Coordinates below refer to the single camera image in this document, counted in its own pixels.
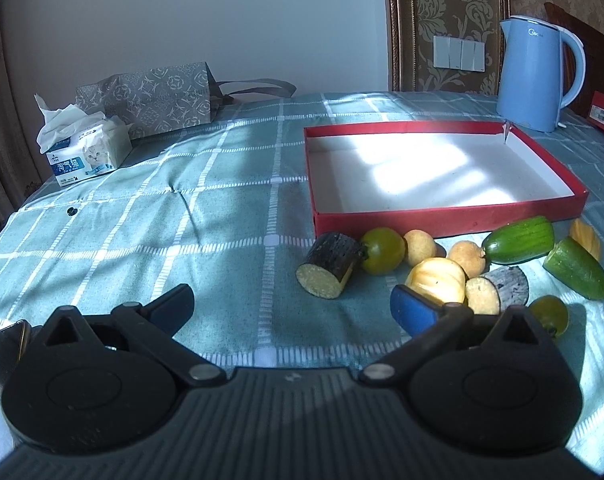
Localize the yellow bell pepper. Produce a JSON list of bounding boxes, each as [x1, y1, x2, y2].
[[405, 257, 466, 304]]

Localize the grey eggplant slice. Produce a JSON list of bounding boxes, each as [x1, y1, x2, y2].
[[466, 266, 530, 315]]

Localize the dark eggplant chunk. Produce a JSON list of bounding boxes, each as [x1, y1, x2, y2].
[[295, 232, 365, 299]]

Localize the green cucumber half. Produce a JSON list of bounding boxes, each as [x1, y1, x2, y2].
[[482, 216, 554, 264]]

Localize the small tan round fruit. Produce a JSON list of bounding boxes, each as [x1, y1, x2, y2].
[[447, 240, 486, 278]]

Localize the small yellow round fruit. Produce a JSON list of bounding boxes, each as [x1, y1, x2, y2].
[[404, 230, 437, 266]]

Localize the small green tomato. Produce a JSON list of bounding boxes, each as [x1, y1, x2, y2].
[[528, 295, 570, 338]]

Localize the teal plaid tablecloth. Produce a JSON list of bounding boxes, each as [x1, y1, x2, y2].
[[0, 90, 604, 476]]

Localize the green cucumber end piece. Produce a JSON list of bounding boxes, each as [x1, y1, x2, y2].
[[542, 237, 604, 300]]

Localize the red shallow cardboard box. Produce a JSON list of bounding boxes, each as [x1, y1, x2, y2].
[[304, 120, 589, 238]]

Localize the small yellow pepper piece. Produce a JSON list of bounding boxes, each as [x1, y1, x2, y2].
[[568, 218, 602, 261]]

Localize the white tissue pack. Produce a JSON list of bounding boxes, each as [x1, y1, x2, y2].
[[34, 94, 132, 188]]

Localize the grey patterned gift bag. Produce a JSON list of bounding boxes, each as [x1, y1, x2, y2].
[[75, 62, 296, 139]]

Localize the light blue electric kettle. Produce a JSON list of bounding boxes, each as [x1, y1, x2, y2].
[[497, 15, 587, 132]]

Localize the dark wooden chair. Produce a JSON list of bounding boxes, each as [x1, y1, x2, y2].
[[544, 2, 604, 118]]

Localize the white wall switch panel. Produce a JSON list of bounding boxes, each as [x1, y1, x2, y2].
[[432, 36, 486, 73]]

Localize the gold ornate wall frame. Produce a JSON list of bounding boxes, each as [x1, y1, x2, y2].
[[385, 0, 510, 96]]

